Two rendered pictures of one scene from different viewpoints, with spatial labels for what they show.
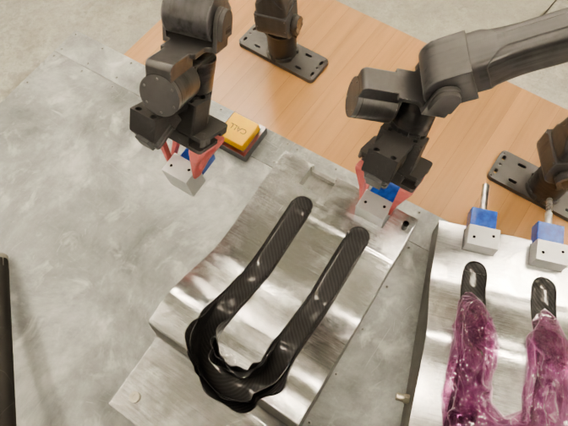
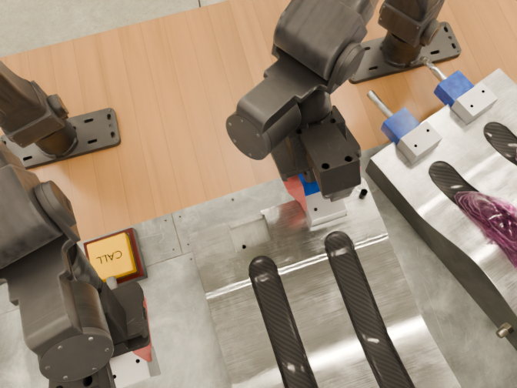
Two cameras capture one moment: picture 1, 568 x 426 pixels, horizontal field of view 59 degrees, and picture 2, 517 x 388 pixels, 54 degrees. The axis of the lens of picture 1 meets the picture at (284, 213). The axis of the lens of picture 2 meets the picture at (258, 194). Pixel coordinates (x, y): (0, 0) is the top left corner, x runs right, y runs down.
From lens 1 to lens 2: 0.30 m
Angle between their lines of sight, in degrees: 18
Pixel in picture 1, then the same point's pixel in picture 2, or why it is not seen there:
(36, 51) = not seen: outside the picture
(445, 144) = not seen: hidden behind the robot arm
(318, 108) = (154, 161)
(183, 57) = (61, 289)
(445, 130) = not seen: hidden behind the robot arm
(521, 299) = (492, 158)
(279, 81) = (88, 171)
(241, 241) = (248, 360)
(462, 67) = (345, 18)
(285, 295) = (343, 363)
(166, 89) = (81, 344)
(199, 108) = (110, 308)
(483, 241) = (425, 142)
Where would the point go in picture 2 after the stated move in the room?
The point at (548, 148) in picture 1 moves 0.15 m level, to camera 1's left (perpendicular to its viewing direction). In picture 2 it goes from (399, 18) to (345, 95)
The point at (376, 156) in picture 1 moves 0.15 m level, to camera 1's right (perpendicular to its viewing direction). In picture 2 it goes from (332, 172) to (404, 65)
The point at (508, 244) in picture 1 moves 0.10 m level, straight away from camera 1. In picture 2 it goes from (437, 125) to (427, 68)
